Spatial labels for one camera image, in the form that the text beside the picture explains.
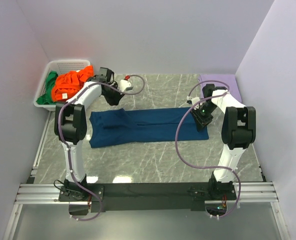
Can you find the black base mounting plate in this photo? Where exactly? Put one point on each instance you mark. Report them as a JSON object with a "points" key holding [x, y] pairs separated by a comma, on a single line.
{"points": [[145, 196]]}

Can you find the green t shirt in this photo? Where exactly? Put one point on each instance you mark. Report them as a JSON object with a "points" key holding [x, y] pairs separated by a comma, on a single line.
{"points": [[46, 98]]}

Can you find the folded purple t shirt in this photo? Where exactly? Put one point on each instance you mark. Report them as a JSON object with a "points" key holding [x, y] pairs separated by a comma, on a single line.
{"points": [[228, 79]]}

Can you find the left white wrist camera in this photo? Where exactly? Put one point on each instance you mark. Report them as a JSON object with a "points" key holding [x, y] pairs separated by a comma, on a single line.
{"points": [[125, 85]]}

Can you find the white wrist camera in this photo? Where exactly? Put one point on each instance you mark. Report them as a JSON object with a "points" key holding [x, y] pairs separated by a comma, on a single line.
{"points": [[193, 100], [125, 85]]}

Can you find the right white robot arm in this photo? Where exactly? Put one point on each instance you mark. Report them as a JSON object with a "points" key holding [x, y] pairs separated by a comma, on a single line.
{"points": [[237, 133]]}

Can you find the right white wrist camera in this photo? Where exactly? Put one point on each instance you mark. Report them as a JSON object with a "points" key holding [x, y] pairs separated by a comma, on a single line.
{"points": [[193, 100]]}

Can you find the orange t shirt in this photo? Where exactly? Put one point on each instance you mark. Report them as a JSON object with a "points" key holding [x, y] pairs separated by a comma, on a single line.
{"points": [[69, 84]]}

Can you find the blue t shirt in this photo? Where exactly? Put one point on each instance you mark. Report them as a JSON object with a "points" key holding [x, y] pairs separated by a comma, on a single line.
{"points": [[117, 127]]}

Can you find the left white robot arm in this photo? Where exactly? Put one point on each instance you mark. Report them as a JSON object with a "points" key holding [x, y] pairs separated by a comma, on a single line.
{"points": [[71, 125]]}

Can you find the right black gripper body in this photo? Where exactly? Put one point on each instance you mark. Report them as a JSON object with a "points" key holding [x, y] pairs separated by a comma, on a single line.
{"points": [[203, 115]]}

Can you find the white plastic laundry basket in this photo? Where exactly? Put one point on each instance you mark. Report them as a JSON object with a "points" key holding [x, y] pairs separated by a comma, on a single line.
{"points": [[54, 69]]}

